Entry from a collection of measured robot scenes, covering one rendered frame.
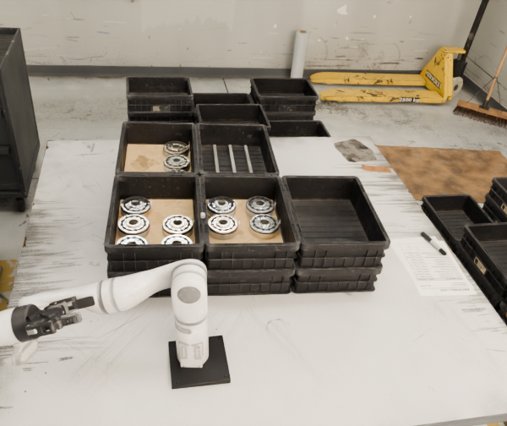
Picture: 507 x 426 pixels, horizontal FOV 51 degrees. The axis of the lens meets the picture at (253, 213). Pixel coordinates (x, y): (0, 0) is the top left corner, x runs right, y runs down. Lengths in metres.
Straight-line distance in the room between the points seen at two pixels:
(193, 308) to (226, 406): 0.29
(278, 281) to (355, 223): 0.39
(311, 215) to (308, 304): 0.35
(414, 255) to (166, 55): 3.45
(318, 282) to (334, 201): 0.40
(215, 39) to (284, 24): 0.63
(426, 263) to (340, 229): 0.37
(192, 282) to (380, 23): 4.32
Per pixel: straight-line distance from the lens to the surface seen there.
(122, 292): 1.42
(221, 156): 2.24
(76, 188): 2.29
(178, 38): 4.97
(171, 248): 1.61
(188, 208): 1.93
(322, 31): 5.20
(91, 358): 1.64
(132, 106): 3.33
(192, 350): 1.52
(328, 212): 1.99
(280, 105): 3.44
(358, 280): 1.84
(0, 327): 1.21
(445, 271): 2.10
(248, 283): 1.75
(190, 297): 1.37
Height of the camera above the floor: 1.98
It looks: 37 degrees down
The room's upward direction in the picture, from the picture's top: 6 degrees clockwise
